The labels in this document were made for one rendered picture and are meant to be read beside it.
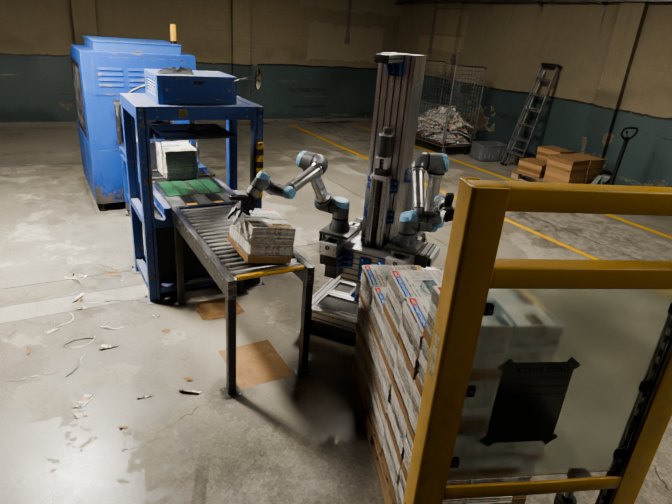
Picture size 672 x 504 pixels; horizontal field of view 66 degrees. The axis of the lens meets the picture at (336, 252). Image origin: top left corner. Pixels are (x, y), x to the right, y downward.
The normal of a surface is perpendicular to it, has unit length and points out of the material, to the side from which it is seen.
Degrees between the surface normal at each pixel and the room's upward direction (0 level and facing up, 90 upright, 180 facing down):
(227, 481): 0
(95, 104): 90
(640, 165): 90
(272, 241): 90
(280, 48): 90
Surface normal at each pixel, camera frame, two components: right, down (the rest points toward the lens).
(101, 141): 0.49, 0.38
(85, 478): 0.07, -0.91
